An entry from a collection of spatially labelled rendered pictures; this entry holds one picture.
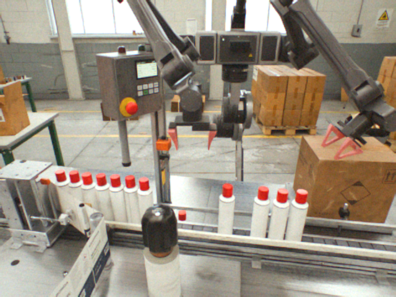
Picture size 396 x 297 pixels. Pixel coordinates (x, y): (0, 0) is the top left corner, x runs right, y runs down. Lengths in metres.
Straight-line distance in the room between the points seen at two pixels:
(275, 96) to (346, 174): 3.19
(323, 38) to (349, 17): 5.99
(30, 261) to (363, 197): 1.18
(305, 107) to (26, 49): 5.82
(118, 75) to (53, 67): 6.26
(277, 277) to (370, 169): 0.51
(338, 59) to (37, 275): 1.10
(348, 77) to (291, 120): 3.50
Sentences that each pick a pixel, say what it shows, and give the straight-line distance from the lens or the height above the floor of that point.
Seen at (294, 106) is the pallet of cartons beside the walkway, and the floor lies 0.44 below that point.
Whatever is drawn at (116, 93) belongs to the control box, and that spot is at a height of 1.37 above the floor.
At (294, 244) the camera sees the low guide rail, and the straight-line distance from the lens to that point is 0.98.
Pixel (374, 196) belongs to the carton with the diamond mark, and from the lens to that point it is 1.22.
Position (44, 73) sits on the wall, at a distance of 7.20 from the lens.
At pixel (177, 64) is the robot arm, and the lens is 0.75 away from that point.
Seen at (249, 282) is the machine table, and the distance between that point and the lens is 0.95.
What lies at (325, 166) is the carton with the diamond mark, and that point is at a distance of 1.08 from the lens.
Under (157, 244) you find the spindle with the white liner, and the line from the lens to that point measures 0.64.
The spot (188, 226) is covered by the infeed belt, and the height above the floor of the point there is 0.88.
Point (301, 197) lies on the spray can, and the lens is 0.91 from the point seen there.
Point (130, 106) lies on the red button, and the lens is 0.84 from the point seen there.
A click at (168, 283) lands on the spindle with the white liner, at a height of 1.00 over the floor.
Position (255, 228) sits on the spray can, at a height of 0.94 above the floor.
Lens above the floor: 1.55
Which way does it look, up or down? 25 degrees down
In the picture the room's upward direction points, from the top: straight up
